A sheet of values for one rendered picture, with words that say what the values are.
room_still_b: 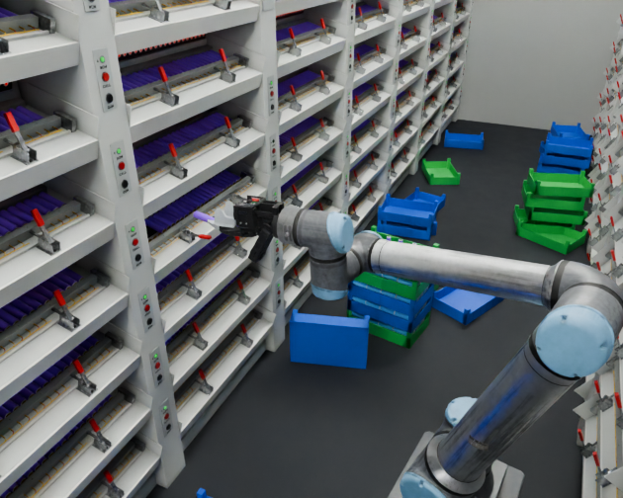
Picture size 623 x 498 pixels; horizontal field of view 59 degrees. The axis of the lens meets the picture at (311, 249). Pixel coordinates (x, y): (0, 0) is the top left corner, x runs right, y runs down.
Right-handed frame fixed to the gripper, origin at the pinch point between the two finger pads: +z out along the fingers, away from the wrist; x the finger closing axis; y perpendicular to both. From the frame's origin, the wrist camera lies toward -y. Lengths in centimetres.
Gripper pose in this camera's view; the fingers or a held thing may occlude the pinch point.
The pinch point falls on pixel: (215, 221)
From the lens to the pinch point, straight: 144.8
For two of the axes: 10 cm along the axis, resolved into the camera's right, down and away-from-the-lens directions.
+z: -9.1, -1.4, 3.9
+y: -0.6, -8.8, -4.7
